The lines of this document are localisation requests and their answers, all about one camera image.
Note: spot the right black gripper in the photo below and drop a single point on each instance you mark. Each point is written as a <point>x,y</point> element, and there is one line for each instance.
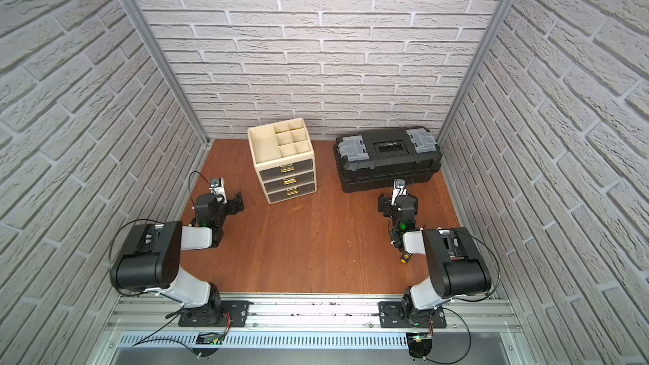
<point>386,204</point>

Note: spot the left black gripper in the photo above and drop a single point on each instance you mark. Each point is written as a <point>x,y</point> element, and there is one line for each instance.
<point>231,204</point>

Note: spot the beige drawer organizer cabinet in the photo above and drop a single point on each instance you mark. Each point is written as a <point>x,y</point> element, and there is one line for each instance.
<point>284,159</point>

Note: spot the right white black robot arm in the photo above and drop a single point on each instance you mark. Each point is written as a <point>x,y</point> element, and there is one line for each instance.
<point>456,266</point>

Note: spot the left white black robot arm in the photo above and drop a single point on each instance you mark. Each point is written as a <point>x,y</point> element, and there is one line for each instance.
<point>150,262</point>

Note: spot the black plastic toolbox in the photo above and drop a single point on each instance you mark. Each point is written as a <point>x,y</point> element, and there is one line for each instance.
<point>375,159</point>

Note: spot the yellow black screwdriver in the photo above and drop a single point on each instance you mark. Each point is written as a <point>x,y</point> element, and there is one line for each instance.
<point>405,258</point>

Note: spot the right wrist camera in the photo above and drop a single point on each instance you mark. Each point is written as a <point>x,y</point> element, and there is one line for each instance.
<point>399,188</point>

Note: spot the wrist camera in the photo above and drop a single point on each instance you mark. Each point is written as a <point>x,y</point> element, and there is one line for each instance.
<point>399,188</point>
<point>217,188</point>

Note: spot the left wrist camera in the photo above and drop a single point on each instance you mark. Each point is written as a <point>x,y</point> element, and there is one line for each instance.
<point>217,188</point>

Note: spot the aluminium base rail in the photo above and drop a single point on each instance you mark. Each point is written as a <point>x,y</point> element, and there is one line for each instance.
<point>302,321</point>

